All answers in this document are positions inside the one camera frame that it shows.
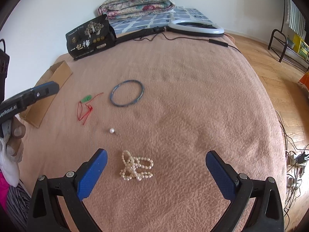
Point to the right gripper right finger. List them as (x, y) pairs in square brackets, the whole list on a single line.
[(266, 213)]

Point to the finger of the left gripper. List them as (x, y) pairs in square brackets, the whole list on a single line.
[(40, 92)]

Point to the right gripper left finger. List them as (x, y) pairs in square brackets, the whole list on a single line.
[(45, 212)]

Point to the left gloved hand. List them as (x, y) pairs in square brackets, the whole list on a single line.
[(12, 149)]

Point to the black snack bag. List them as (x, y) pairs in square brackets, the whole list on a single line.
[(90, 38)]

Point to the single white pearl bead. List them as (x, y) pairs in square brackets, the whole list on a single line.
[(113, 131)]

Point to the orange gift box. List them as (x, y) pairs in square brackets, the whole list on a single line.
[(304, 80)]

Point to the blue checkered bed sheet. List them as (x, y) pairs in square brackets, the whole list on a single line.
[(156, 20)]

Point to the folded floral quilt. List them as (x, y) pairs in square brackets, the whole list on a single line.
[(124, 9)]

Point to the black metal rack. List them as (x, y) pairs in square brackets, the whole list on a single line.
[(288, 42)]

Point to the power strip with cables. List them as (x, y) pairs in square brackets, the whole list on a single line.
[(296, 162)]

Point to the white ring light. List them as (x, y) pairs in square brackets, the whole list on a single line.
[(189, 27)]

